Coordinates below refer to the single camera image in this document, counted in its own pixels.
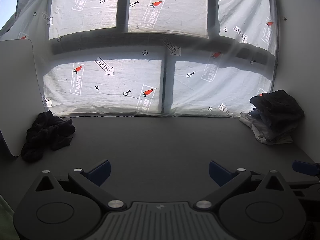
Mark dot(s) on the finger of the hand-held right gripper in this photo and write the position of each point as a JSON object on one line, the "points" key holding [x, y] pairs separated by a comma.
{"points": [[303, 168], [308, 188]]}

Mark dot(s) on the grey blue folded garment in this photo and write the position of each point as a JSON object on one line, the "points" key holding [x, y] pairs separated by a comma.
{"points": [[273, 130]]}

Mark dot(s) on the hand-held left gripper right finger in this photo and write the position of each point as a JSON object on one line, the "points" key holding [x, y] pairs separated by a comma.
{"points": [[218, 171]]}

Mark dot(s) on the white rounded board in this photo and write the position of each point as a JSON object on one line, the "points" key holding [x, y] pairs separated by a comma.
{"points": [[16, 92]]}

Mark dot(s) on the light green cloth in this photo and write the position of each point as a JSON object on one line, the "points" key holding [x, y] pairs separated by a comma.
{"points": [[5, 220]]}

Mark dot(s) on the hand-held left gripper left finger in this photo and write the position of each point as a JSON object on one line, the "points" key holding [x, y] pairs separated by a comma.
{"points": [[101, 171]]}

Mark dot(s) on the white printed window sheet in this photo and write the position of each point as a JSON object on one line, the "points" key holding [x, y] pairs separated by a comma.
{"points": [[112, 80]]}

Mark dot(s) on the navy blue sweater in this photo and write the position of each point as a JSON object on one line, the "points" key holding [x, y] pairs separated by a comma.
{"points": [[47, 135]]}

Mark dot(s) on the black folded garment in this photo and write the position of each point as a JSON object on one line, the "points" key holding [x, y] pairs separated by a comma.
{"points": [[280, 107]]}

